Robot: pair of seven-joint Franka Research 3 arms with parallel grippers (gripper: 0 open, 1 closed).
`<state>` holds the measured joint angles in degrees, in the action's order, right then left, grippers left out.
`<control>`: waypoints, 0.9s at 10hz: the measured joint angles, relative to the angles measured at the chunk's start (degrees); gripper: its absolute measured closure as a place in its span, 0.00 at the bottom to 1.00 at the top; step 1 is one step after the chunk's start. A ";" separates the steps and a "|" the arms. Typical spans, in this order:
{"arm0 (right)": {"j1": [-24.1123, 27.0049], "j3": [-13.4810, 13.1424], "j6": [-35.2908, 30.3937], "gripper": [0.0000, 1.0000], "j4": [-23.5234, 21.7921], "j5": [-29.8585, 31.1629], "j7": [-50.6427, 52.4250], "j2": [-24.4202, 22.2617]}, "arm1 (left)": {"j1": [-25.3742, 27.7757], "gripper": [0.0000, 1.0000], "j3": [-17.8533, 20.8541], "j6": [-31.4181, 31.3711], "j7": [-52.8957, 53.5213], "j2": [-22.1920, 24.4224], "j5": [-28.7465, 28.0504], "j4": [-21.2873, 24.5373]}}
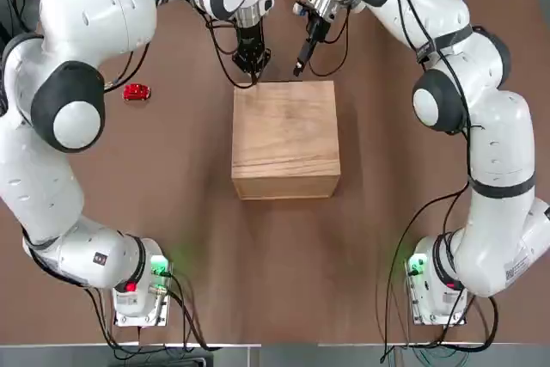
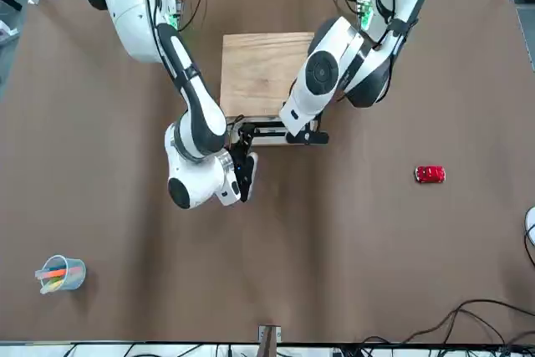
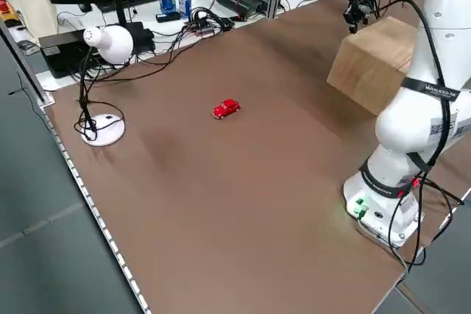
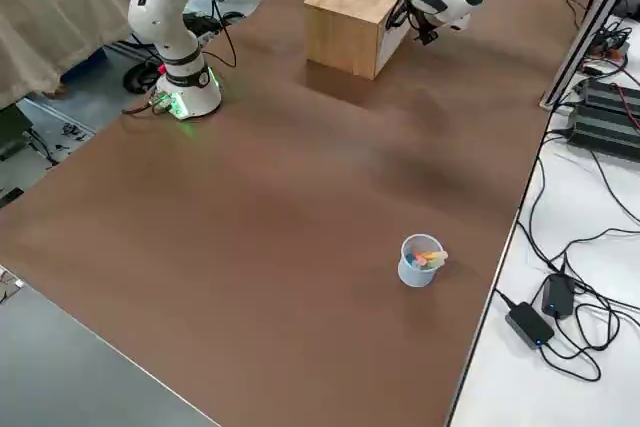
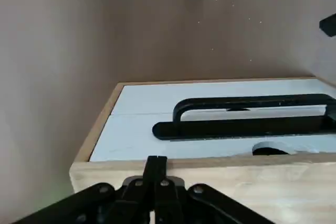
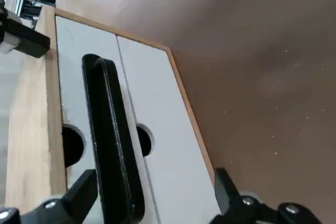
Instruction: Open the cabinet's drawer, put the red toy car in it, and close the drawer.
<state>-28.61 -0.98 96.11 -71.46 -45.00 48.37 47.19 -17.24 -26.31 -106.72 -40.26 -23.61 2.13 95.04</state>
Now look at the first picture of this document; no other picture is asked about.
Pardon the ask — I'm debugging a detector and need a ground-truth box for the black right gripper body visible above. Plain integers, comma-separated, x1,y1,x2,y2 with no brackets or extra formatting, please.
305,14,332,44

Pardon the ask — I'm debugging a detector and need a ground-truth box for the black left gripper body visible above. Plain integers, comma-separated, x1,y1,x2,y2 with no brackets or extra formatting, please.
232,18,272,74

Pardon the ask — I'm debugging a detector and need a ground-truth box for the wooden cabinet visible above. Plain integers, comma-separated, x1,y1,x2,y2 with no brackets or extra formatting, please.
230,80,342,200

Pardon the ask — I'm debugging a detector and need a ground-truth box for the red toy car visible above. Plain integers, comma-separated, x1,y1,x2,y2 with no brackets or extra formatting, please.
123,83,152,104

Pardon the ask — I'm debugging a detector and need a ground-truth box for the black plastic box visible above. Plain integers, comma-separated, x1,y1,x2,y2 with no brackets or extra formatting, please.
113,347,216,367

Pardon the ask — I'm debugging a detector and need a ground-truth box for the black cable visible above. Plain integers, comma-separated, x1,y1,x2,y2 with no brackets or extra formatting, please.
205,18,255,89
380,180,473,363
168,270,225,353
307,8,352,79

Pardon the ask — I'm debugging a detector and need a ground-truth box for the green cable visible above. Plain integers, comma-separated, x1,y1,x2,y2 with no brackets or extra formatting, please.
412,342,474,367

